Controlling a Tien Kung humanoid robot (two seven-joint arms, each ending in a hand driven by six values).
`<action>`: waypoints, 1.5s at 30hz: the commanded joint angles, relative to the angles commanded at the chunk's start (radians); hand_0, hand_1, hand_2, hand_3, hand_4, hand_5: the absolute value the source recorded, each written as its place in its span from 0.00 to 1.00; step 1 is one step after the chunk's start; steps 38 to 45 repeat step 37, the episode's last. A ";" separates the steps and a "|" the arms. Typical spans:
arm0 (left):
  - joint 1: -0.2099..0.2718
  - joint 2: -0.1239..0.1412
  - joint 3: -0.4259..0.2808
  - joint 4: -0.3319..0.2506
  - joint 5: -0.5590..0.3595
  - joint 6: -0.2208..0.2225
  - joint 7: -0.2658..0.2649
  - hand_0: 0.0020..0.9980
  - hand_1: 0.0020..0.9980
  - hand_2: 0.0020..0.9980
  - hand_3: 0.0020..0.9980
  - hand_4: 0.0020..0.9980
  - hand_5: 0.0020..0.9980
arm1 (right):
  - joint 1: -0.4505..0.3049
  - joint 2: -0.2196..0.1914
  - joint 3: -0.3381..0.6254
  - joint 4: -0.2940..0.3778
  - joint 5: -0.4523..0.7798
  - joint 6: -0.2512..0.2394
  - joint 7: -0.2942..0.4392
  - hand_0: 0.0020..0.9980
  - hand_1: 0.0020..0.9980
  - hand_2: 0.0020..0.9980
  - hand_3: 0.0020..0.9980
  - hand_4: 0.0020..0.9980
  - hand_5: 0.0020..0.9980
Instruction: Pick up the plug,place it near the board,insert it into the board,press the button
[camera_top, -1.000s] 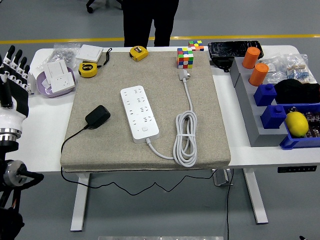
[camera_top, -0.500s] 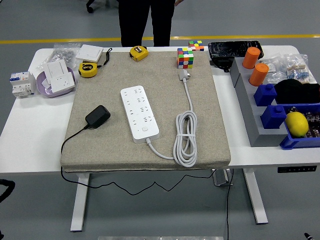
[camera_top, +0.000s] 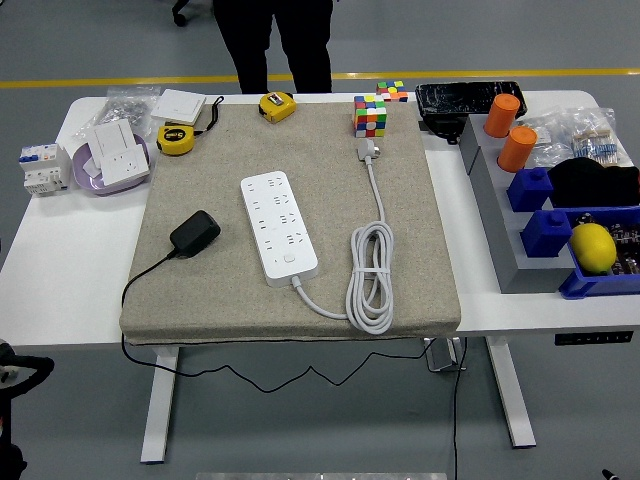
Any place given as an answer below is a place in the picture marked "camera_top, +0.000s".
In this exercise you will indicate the black-white robot right hand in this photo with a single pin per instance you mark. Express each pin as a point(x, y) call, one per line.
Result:
point(607, 475)

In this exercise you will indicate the white power strip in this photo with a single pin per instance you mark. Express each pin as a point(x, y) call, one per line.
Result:
point(280, 235)

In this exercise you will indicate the black plug adapter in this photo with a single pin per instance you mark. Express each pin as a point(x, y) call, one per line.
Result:
point(196, 234)

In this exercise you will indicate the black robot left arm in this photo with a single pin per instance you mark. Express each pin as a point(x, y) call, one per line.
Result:
point(40, 370)

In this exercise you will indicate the dark circuit board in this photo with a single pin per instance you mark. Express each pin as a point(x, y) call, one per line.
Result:
point(627, 240)

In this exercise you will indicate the white table leg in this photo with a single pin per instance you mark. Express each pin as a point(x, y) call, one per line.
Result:
point(515, 400)
point(160, 410)

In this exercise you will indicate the black table control panel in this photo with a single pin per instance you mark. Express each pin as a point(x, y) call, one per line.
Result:
point(592, 338)

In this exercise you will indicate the blue plastic bin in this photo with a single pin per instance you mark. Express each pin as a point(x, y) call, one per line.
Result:
point(600, 286)

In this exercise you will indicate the silver box under table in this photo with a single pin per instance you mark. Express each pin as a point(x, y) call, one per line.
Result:
point(442, 356)

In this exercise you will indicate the yellow lemon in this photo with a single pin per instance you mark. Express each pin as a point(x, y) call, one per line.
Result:
point(592, 249)

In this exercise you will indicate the blue block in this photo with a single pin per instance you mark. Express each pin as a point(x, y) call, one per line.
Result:
point(529, 190)
point(546, 235)

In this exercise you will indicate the grey stepped block stand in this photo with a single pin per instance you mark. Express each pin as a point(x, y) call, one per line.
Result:
point(505, 240)

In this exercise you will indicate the black cloth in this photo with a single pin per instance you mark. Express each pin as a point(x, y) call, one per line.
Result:
point(590, 182)

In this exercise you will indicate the clear bag of resistors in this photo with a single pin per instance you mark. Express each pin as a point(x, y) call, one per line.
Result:
point(597, 140)

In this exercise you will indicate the orange cylinder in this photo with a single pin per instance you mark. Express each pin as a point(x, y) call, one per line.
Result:
point(516, 149)
point(501, 116)

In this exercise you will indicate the clear bag of white parts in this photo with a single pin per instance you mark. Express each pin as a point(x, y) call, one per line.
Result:
point(547, 132)

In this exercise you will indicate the black box device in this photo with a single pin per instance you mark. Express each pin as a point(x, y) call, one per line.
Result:
point(442, 129)

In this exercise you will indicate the black plastic tray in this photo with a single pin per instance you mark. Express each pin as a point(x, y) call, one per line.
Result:
point(455, 97)

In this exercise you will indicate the grey-brown mat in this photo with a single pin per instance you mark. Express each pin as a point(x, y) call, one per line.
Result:
point(225, 300)

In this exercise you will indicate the large colourful puzzle cube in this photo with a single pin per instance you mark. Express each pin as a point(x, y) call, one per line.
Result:
point(370, 117)

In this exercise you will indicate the small colourful puzzle cube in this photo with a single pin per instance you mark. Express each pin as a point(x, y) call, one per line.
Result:
point(392, 91)

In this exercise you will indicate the square yellow tape measure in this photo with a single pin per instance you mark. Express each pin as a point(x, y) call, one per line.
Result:
point(276, 106)

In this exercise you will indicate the person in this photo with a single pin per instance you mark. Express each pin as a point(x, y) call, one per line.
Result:
point(310, 50)

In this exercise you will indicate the round yellow-black tape measure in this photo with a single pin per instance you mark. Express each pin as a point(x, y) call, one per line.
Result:
point(175, 140)

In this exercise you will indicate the clear bag of metal parts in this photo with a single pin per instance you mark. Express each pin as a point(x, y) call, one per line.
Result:
point(120, 110)

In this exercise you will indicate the black chair castor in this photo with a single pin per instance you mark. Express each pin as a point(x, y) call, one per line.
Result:
point(180, 17)

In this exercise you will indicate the white circuit breaker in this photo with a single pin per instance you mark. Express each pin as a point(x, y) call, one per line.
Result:
point(45, 170)

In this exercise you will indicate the white flat switch plate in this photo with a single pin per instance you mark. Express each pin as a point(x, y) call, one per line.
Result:
point(177, 106)

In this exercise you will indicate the white wall socket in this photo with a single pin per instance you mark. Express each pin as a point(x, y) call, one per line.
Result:
point(125, 167)

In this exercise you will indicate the white switch panel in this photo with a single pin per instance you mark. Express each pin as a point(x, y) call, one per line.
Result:
point(114, 137)

